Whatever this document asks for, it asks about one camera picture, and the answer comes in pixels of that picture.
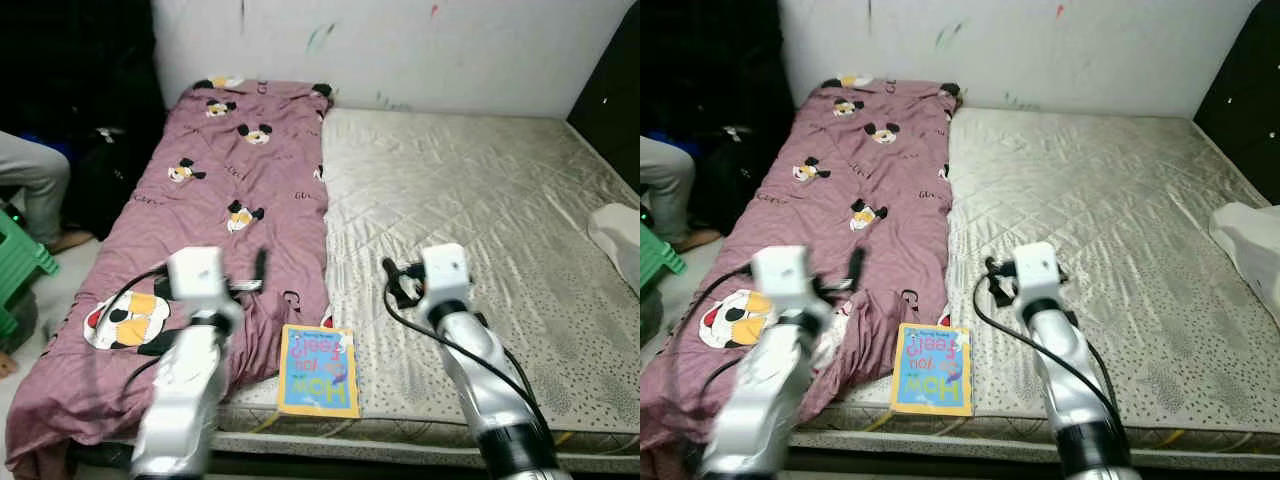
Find blue yellow children's book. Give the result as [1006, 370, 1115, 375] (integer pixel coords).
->
[277, 322, 361, 419]
[890, 320, 974, 418]

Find white pillow green leaf print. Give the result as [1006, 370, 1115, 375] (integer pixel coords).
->
[1208, 203, 1280, 306]
[587, 203, 641, 291]

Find pink cartoon mouse blanket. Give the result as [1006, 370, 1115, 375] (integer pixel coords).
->
[640, 78, 961, 476]
[5, 78, 336, 476]

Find grey quilted mattress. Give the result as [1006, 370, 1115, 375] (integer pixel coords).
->
[800, 105, 1280, 461]
[215, 105, 641, 461]

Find green plastic stool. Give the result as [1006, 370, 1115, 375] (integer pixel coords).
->
[0, 205, 59, 336]
[640, 222, 689, 296]

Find seated person grey trousers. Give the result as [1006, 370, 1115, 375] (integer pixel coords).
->
[640, 135, 723, 253]
[0, 130, 96, 256]

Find black tufted headboard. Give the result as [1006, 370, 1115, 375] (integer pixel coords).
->
[565, 0, 641, 191]
[1192, 0, 1280, 206]

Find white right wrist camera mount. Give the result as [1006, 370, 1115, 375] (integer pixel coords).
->
[415, 243, 473, 316]
[1010, 242, 1066, 313]

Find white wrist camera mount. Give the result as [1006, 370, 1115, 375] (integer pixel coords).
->
[1010, 242, 1066, 313]
[165, 245, 241, 326]
[750, 245, 831, 326]
[415, 243, 473, 316]

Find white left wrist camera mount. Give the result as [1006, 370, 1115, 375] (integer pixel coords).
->
[165, 245, 241, 326]
[750, 245, 831, 326]

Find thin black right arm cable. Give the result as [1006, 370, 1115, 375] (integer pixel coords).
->
[1075, 320, 1121, 401]
[470, 310, 541, 401]

